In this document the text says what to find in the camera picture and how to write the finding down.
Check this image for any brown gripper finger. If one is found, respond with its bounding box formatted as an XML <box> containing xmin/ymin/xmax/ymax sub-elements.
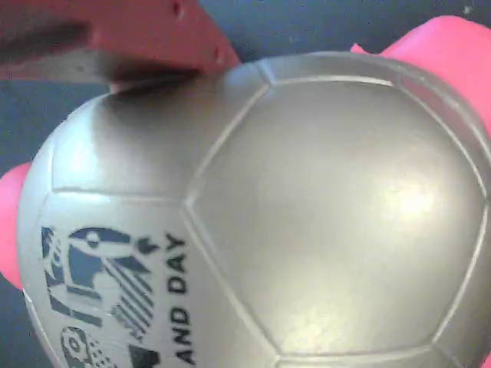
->
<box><xmin>0</xmin><ymin>0</ymin><xmax>241</xmax><ymax>95</ymax></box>

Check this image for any red turtle toy silver shell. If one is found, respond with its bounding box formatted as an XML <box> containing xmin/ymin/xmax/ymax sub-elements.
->
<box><xmin>0</xmin><ymin>15</ymin><xmax>491</xmax><ymax>368</ymax></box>

